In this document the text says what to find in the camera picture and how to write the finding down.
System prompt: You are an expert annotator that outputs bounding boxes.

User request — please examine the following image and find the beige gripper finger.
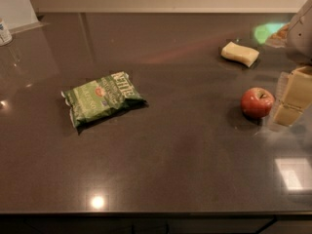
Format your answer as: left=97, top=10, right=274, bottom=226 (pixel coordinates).
left=273, top=65, right=312, bottom=127

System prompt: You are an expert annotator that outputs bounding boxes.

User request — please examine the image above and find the red apple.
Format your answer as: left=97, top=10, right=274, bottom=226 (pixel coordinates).
left=241, top=87, right=275, bottom=119

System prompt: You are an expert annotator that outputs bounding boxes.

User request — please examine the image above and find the green jalapeno chip bag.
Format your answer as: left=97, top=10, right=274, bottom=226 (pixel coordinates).
left=61, top=71, right=146, bottom=129

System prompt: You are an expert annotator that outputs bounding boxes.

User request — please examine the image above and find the yellow sponge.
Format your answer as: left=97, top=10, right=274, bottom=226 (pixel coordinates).
left=221, top=42, right=259, bottom=67

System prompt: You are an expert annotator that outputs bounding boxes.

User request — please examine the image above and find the white bottle with label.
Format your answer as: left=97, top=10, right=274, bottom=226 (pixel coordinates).
left=0, top=19, right=13, bottom=46

